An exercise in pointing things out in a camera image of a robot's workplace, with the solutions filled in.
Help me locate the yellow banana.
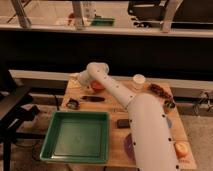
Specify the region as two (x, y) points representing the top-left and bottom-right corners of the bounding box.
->
(69, 78), (81, 88)

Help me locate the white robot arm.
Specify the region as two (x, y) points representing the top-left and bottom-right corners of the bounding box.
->
(78, 62), (180, 171)

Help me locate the red bowl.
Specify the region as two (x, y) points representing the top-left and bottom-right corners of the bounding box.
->
(90, 80), (105, 92)

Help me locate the dark brown eggplant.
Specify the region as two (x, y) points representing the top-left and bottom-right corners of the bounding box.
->
(81, 96), (105, 102)

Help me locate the white cup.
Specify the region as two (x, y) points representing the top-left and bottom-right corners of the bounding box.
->
(132, 74), (146, 90)

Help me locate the black rectangular block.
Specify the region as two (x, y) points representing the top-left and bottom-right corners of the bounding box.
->
(116, 119), (130, 129)

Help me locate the brown grape bunch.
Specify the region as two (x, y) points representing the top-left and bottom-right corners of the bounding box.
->
(149, 84), (172, 99)

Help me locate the green plastic tray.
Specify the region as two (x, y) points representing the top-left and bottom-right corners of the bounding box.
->
(40, 111), (109, 164)

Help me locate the small brown can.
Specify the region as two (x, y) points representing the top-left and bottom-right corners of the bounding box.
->
(163, 100), (176, 114)

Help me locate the green box on shelf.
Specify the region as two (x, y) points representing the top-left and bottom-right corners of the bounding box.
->
(91, 18), (114, 26)

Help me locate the blue cup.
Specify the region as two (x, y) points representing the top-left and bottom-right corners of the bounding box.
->
(166, 117), (172, 129)

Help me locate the orange fruit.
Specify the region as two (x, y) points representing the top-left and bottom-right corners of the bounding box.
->
(174, 142), (189, 158)

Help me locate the black chair frame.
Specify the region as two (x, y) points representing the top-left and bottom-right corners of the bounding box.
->
(0, 63), (44, 171)

